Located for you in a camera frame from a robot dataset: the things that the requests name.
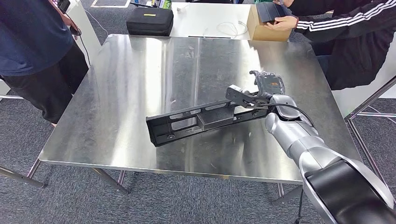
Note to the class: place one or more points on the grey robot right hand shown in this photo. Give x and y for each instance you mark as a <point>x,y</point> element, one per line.
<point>269,85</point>

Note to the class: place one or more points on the black plastic frame part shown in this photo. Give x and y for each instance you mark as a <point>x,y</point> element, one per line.
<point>161,130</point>

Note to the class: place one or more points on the stainless steel workbench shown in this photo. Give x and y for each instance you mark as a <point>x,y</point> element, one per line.
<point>123,92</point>

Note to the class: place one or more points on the cardboard box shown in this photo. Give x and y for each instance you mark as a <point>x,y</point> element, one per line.
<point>260,31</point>

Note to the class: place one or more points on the person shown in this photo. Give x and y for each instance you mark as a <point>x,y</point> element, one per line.
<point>31,40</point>
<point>355,46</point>

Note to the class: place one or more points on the green box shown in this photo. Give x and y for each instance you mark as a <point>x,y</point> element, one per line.
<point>166,3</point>

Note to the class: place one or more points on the black case yellow label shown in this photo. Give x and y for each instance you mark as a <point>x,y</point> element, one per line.
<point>150,23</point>

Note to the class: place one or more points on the black handheld controller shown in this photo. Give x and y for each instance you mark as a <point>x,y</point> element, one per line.
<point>75,31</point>

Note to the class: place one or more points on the steel frame table dark edge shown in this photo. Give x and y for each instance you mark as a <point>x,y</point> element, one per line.
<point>377,114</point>

